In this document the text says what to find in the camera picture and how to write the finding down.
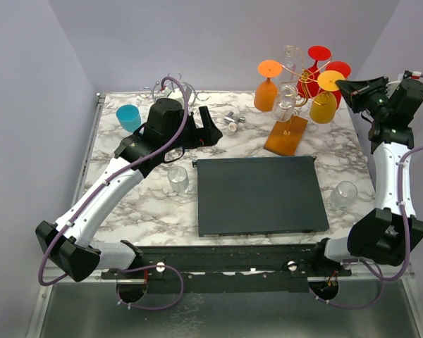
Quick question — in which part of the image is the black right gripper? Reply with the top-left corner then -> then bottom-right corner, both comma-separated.
336,77 -> 391,120

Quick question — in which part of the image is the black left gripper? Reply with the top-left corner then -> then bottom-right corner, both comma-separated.
164,106 -> 222,152

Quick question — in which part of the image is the yellow plastic wine glass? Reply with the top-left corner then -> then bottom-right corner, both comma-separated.
309,70 -> 345,125

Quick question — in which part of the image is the clear ribbed wine glass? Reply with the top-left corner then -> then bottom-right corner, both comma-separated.
168,166 -> 189,194

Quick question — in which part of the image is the blue plastic wine glass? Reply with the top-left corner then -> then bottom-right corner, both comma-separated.
116,104 -> 142,133

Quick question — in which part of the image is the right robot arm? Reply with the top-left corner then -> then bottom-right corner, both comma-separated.
310,72 -> 423,276

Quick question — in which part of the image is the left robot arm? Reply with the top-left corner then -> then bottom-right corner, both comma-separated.
35,98 -> 223,282

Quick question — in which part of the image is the red plastic wine glass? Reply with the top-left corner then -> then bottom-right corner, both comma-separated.
297,45 -> 331,99

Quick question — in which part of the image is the orange plastic wine glass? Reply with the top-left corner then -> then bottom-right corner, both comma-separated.
254,60 -> 282,112

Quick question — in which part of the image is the chrome wine glass rack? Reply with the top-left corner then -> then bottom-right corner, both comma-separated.
139,73 -> 211,107

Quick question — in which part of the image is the clear textured wine glass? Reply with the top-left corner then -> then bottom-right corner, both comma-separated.
272,82 -> 298,122

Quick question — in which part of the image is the clear glass on gold rack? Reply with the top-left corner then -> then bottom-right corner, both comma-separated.
280,45 -> 300,82

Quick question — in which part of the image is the small chrome metal fitting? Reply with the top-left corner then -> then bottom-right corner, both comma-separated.
223,111 -> 246,124

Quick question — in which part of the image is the dark grey flat box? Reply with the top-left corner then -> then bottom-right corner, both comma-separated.
193,156 -> 330,237

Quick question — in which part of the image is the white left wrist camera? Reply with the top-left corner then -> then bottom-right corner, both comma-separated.
159,86 -> 183,100

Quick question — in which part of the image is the gold wire wooden-base rack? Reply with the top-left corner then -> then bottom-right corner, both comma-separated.
264,48 -> 331,156

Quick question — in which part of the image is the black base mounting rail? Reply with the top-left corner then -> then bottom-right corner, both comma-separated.
102,244 -> 351,294

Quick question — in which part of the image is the aluminium extrusion rail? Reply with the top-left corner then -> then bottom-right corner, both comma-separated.
345,257 -> 412,282

